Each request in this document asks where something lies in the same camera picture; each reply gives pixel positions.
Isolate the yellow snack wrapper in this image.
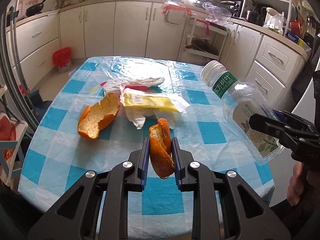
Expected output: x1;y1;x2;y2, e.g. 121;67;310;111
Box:
120;87;190;113

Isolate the red lined trash basket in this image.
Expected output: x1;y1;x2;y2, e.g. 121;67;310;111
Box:
52;47;72;73

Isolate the white bag on counter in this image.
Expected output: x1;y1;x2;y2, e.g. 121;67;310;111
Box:
263;12;285;35

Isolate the blue checkered plastic tablecloth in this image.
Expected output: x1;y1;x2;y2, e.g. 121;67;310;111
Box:
17;55;276;240

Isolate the white tissue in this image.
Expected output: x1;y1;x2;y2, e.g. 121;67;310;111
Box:
125;107;178;129

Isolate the white narrow storage trolley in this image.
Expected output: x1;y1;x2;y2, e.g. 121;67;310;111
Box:
177;14;229;64

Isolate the red bag on cabinet hanger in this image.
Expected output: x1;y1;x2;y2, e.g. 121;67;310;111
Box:
163;2;191;16

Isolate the large orange peel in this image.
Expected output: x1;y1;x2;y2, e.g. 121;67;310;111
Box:
78;93;120;140

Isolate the small orange peel piece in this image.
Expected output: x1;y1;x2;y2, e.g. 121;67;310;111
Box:
149;118;175;179

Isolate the dark wok on trolley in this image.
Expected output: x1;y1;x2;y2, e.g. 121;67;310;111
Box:
185;37;219;55

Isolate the black frying pan on stove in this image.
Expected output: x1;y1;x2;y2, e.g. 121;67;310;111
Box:
25;0;46;17

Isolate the clear plastic water bottle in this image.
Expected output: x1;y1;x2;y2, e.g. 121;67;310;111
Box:
201;60;284;165

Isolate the person's right hand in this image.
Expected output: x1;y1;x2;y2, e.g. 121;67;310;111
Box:
287;162;319;206

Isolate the white blue shelf rack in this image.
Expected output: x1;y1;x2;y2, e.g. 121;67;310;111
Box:
1;85;28;187

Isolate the clear plastic bag on trolley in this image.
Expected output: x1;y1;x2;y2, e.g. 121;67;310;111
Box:
202;2;232;25

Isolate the blue dustpan with brush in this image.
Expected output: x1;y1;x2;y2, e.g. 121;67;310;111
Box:
29;89;52;122

